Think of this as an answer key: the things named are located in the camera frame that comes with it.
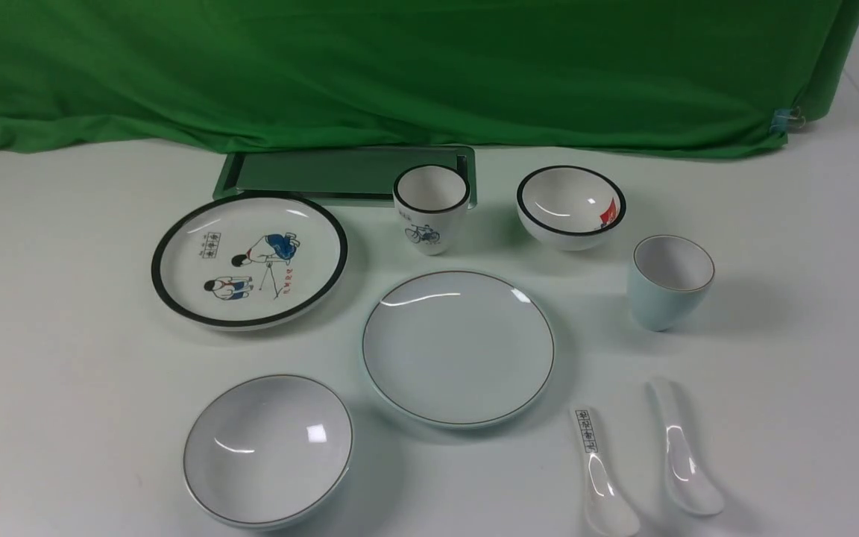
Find pale blue large bowl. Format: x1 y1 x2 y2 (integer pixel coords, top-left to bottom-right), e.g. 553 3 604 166
182 374 355 531

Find plain white ceramic spoon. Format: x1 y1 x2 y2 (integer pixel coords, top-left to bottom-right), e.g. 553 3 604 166
647 377 726 518

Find pale blue ceramic cup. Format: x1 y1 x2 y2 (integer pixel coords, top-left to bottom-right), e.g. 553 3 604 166
626 234 716 332

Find black-rimmed illustrated plate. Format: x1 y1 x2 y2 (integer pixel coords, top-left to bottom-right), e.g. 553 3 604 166
151 192 349 332

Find pale blue plain plate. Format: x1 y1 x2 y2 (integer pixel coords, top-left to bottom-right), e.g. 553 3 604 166
360 269 558 430

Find green rectangular tray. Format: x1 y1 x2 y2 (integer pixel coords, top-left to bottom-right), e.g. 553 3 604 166
213 145 477 208

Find white cup with bicycle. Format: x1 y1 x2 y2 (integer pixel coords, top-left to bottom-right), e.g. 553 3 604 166
392 166 471 256

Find white spoon with label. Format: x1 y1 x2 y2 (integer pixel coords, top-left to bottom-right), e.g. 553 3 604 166
569 406 641 536

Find black-rimmed white small bowl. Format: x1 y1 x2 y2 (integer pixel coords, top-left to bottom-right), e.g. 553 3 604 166
515 166 627 251

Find green backdrop cloth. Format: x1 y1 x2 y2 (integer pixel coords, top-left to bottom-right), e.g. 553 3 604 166
0 1 859 159

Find blue binder clip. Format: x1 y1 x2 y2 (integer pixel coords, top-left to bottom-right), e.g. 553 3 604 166
768 107 807 134

